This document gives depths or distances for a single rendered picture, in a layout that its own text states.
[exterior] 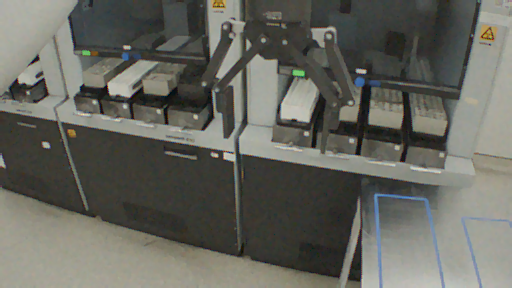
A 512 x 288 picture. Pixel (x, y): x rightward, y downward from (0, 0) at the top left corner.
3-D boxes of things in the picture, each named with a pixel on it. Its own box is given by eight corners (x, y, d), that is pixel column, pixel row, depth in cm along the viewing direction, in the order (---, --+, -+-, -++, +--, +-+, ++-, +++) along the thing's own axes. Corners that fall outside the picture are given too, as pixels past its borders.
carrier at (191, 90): (207, 98, 146) (206, 84, 142) (205, 101, 144) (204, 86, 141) (180, 95, 148) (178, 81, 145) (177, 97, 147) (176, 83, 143)
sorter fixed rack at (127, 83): (146, 69, 175) (144, 56, 172) (165, 71, 173) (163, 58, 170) (109, 97, 151) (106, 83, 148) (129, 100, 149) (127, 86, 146)
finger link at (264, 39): (271, 41, 44) (263, 33, 44) (215, 98, 51) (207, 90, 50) (279, 32, 48) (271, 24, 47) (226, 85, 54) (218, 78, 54)
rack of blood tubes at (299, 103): (297, 86, 159) (297, 72, 155) (321, 89, 156) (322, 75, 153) (280, 121, 135) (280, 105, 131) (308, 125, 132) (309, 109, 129)
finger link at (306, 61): (283, 32, 47) (292, 26, 47) (337, 100, 50) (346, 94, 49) (276, 42, 44) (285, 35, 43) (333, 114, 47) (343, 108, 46)
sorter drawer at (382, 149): (368, 77, 184) (370, 60, 179) (395, 81, 181) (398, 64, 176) (358, 164, 125) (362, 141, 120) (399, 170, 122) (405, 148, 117)
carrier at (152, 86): (171, 94, 149) (170, 80, 146) (169, 96, 147) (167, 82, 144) (146, 91, 152) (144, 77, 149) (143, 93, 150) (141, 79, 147)
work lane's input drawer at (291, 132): (306, 69, 191) (307, 52, 186) (334, 72, 188) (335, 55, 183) (268, 149, 132) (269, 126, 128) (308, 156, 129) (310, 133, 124)
